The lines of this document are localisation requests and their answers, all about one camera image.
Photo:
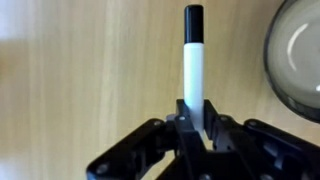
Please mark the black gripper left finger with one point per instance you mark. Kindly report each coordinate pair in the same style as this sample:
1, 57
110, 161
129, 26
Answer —
186, 133

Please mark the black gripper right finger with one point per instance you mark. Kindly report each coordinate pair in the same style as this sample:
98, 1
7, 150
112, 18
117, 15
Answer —
240, 140

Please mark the dark brown bowl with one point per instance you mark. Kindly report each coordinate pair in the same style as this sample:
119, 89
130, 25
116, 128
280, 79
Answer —
295, 60

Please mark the white marker with black cap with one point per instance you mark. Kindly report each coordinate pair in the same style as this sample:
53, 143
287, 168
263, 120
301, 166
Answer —
194, 73

